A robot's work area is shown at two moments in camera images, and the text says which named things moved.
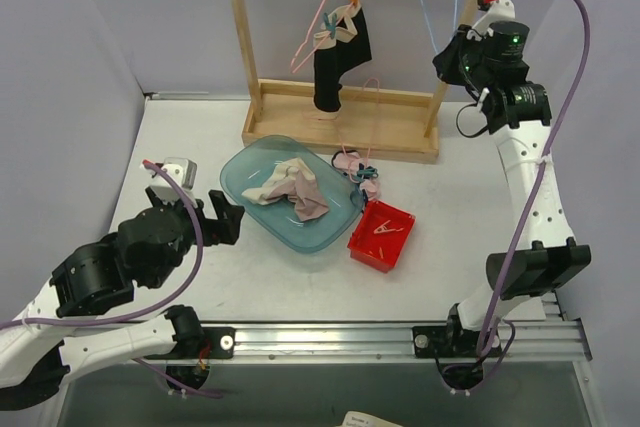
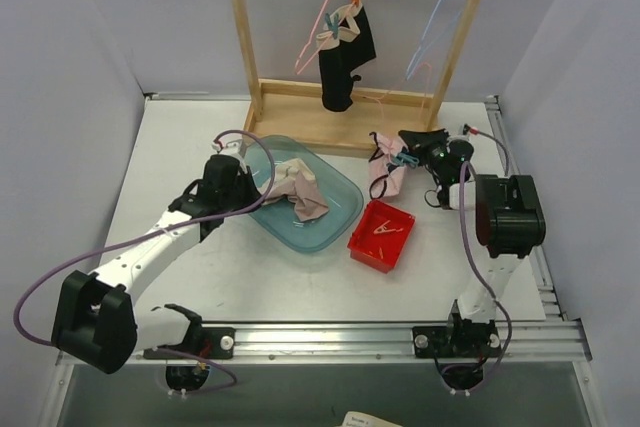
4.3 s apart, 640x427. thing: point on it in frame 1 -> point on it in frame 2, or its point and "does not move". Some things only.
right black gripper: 448,64 -> 426,145
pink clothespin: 385,228 does not move
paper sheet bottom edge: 354,418 does not move
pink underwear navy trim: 350,163 -> 384,177
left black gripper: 201,220 -> 245,186
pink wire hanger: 304,44 does not move
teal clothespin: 365,174 -> 402,159
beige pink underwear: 295,180 does not move
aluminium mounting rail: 503,342 does not move
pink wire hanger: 373,125 -> 380,98
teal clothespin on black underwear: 331,26 does not move
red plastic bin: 380,234 does not move
